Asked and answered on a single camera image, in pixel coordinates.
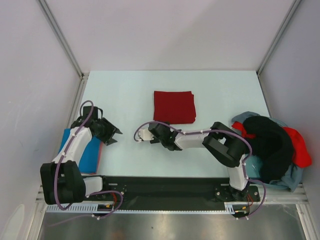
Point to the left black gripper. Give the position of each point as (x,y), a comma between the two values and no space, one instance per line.
(107,139)

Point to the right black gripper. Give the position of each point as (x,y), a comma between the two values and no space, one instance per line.
(154,139)

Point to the dark red t-shirt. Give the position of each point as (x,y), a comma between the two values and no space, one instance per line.
(174,107)

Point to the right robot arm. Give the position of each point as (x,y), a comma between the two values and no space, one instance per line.
(226,146)

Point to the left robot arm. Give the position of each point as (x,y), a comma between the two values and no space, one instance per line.
(63,183)

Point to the folded blue t-shirt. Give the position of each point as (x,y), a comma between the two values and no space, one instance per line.
(88,157)

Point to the grey-blue garment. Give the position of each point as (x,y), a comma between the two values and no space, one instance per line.
(293,176)

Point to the black garment in bin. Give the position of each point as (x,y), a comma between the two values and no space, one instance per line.
(270,147)

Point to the bright red garment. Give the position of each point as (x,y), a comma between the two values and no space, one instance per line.
(301,156)

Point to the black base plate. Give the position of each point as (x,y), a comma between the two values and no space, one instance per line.
(170,190)

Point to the aluminium frame rail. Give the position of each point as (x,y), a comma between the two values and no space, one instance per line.
(273,196)

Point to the white slotted cable duct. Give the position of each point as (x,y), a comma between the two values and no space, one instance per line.
(151,207)

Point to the left aluminium corner post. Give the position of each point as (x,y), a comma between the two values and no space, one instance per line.
(57,31)

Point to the aluminium corner post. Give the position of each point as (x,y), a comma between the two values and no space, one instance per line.
(57,31)
(279,34)

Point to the right aluminium corner post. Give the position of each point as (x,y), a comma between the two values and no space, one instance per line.
(279,34)

